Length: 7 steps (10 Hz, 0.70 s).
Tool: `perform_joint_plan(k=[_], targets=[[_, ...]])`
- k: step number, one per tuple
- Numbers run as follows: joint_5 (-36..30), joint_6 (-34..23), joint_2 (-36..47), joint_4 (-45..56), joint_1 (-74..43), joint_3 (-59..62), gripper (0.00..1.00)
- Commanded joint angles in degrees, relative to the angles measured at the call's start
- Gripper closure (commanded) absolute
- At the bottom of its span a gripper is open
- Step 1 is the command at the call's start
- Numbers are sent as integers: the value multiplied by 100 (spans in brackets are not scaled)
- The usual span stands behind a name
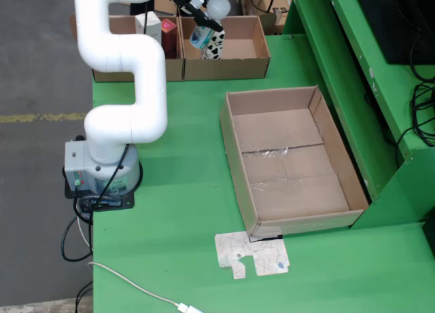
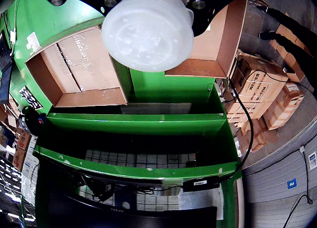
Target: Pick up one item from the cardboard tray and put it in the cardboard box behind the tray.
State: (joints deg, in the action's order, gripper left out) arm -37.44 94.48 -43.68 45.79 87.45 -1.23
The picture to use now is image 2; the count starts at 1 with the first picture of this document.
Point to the red and blue object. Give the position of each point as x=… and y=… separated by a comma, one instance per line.
x=41, y=119

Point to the blue wall sign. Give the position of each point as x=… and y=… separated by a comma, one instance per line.
x=292, y=184

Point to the printed cardboard box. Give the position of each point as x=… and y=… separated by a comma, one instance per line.
x=262, y=84

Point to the small brown cardboard boxes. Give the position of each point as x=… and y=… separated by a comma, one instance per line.
x=260, y=136

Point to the white scribbled paper sticker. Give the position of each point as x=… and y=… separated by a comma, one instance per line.
x=33, y=41

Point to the white wall notice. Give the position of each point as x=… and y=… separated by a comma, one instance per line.
x=313, y=160

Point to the white printed paper sheet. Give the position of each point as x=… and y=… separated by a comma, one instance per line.
x=29, y=168

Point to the taped cardboard box stack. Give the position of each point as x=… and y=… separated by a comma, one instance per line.
x=284, y=106

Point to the flat cardboard sheets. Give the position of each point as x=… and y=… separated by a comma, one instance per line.
x=292, y=64

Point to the shallow cardboard tray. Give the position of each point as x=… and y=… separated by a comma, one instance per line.
x=89, y=64

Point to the translucent bottle with blue label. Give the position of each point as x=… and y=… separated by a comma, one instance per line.
x=148, y=32

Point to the brown cardboard box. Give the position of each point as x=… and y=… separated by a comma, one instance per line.
x=230, y=40

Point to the stacked cardboard boxes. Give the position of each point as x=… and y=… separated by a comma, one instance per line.
x=21, y=149

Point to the black power adapter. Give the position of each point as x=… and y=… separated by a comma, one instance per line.
x=200, y=185

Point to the black monitor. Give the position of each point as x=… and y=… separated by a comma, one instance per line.
x=128, y=220

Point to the black white patterned card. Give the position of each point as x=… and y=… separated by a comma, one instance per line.
x=31, y=98

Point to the black handheld barcode scanner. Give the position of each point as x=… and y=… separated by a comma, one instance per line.
x=33, y=121

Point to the white pipe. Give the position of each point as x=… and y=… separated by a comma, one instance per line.
x=240, y=203

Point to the person in black clothes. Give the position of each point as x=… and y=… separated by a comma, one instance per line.
x=297, y=35

